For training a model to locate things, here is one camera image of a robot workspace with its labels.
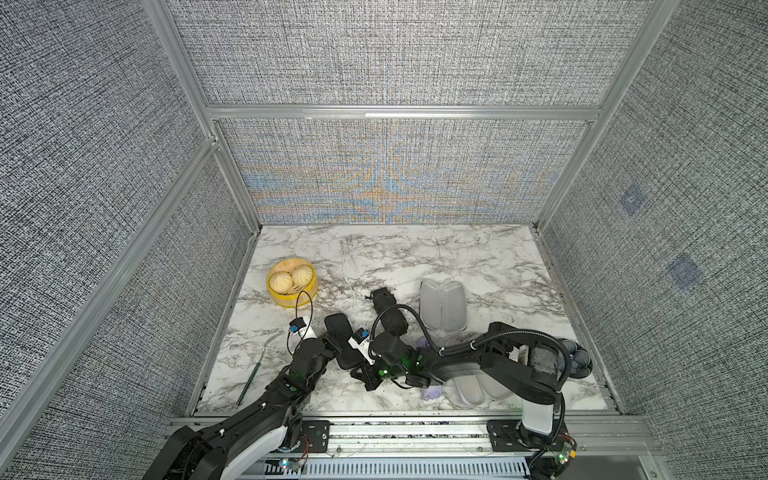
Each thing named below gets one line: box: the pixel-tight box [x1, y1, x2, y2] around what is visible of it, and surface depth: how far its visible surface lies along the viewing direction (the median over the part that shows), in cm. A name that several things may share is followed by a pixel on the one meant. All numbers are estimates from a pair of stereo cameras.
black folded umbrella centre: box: [365, 287, 409, 336], surface depth 93 cm
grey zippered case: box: [324, 313, 365, 370], surface depth 81 cm
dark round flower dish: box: [556, 338, 593, 380], surface depth 85 cm
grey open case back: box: [419, 280, 467, 331], surface depth 99 cm
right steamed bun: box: [292, 265, 314, 287], surface depth 100 cm
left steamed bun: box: [269, 272, 293, 294], surface depth 99 cm
